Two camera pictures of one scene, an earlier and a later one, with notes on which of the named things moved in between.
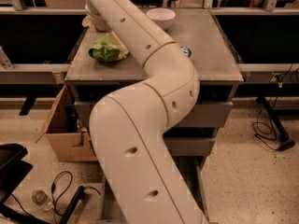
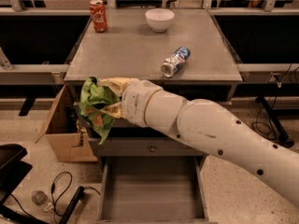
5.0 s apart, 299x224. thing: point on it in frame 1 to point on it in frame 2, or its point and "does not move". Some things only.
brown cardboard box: x=67 y=136 does not move
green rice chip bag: x=105 y=49 to x=93 y=96
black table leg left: x=27 y=105 does not move
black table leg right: x=282 y=133 does not move
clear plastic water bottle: x=40 y=198 does not move
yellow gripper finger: x=121 y=42 to x=117 y=83
